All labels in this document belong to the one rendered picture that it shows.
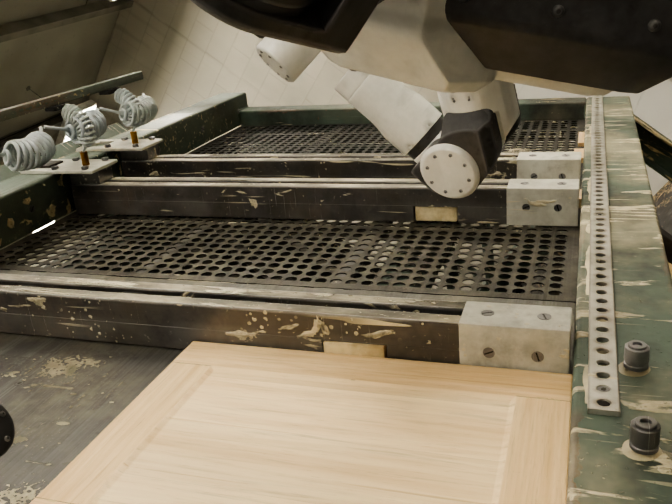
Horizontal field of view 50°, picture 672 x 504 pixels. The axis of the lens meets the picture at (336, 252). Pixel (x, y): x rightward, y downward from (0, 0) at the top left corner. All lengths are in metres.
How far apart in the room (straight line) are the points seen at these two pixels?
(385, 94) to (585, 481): 0.52
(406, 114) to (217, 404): 0.42
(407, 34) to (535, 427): 0.44
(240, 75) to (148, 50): 0.95
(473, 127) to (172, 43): 6.23
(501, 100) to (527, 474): 0.42
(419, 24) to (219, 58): 6.31
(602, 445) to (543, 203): 0.71
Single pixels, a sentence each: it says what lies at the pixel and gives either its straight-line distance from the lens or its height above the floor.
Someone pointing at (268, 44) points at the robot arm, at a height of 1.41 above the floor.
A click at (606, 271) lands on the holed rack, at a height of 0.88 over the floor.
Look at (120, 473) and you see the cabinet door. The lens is 0.79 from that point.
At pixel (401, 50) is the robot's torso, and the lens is 0.52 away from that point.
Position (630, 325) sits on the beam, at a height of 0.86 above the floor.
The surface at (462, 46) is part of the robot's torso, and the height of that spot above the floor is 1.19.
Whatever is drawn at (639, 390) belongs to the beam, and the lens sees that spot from 0.80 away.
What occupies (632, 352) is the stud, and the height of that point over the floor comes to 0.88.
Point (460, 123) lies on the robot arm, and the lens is 0.88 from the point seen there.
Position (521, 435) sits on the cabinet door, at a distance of 0.77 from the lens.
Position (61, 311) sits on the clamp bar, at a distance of 1.11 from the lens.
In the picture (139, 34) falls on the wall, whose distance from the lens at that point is 7.20.
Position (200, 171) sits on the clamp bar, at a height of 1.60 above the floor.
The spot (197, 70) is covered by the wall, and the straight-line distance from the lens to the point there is 6.94.
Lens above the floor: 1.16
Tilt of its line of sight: 2 degrees up
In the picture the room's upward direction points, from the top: 54 degrees counter-clockwise
